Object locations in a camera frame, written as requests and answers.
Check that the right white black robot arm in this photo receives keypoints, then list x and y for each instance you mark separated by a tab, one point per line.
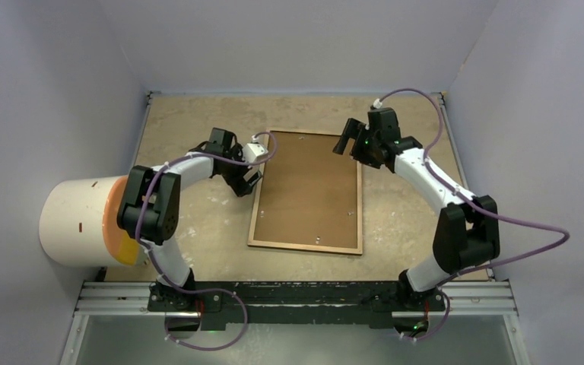
467	234

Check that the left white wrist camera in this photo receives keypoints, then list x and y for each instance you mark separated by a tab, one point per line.
254	152

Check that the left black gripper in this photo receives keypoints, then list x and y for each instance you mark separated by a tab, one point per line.
239	185

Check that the wooden picture frame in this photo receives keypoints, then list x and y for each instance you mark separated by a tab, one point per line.
304	248

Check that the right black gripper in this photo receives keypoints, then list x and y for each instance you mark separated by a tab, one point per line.
357	131

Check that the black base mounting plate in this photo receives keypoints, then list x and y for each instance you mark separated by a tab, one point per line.
372	303

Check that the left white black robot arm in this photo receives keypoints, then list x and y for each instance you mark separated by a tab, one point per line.
149	209

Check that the aluminium rail frame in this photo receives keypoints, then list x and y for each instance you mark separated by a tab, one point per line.
113	326

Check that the white cylinder with orange lid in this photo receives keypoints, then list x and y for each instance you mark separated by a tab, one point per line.
78	225

